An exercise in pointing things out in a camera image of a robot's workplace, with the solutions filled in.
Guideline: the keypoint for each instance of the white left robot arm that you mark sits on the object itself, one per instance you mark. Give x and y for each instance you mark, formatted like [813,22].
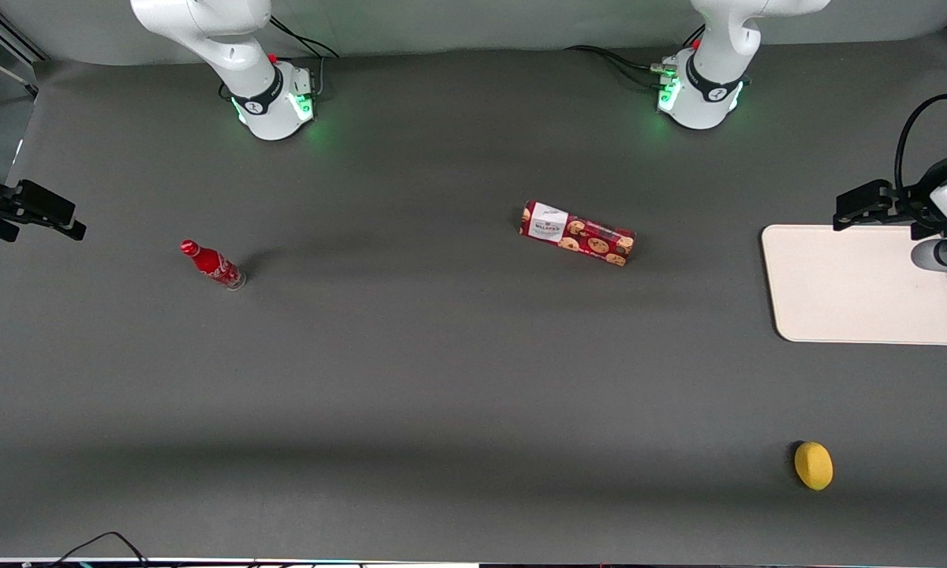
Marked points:
[710,55]

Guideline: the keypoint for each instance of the red cookie box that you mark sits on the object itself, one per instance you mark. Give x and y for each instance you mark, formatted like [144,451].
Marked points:
[578,233]

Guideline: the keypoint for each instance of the yellow lemon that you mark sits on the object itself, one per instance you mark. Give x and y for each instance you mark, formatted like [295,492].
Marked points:
[814,465]

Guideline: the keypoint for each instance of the aluminium frame rail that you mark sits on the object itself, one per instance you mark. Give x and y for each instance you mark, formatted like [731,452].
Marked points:
[4,35]

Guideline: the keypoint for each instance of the red soda bottle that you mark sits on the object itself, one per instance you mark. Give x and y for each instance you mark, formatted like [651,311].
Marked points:
[213,265]

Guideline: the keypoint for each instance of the white rectangular tray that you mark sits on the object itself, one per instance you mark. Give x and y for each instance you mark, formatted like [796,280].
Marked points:
[852,284]

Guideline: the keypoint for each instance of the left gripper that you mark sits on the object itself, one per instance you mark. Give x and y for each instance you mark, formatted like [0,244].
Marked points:
[922,202]

